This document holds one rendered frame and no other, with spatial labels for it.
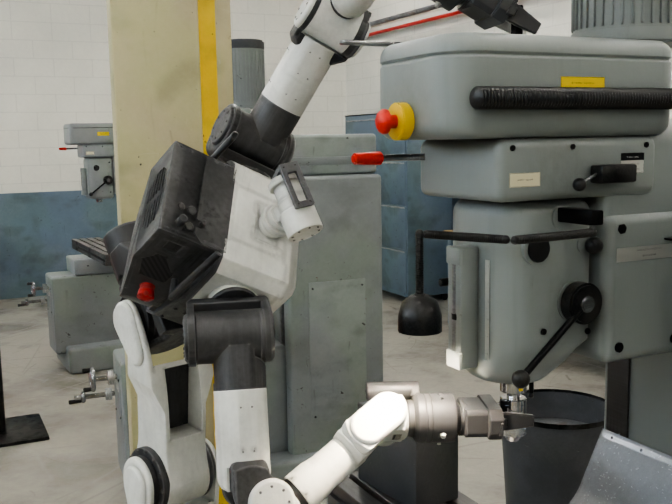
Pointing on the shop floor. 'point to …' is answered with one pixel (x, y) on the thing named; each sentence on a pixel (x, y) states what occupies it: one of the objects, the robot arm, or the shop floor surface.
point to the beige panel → (164, 109)
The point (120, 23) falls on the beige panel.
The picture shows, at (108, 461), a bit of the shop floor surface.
